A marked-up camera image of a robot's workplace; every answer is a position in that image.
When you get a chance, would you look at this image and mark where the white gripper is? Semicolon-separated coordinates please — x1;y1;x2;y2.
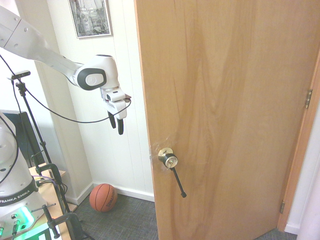
100;87;128;136

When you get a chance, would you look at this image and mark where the black cable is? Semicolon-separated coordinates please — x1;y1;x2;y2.
0;53;133;124

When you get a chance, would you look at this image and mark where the black camera on stand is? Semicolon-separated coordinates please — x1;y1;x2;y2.
11;70;32;81

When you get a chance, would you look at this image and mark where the brass door knob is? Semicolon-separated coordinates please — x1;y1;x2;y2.
158;147;179;170

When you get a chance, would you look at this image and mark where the orange Spalding basketball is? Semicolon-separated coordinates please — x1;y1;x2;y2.
89;183;118;213

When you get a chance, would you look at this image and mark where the black tripod stand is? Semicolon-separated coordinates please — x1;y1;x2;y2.
14;78;87;240

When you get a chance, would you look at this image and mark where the framed black-and-white picture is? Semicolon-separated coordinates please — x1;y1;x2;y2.
68;0;114;39

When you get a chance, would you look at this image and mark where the light wooden table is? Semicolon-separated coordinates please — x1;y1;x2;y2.
27;162;79;240

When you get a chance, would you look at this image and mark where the black clamp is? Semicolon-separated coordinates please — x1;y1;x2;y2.
31;152;66;198
31;203;83;240

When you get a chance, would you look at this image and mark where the light wooden door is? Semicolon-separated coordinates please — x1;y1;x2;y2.
133;0;320;240

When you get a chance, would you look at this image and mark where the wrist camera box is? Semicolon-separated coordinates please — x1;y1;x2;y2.
104;91;133;103

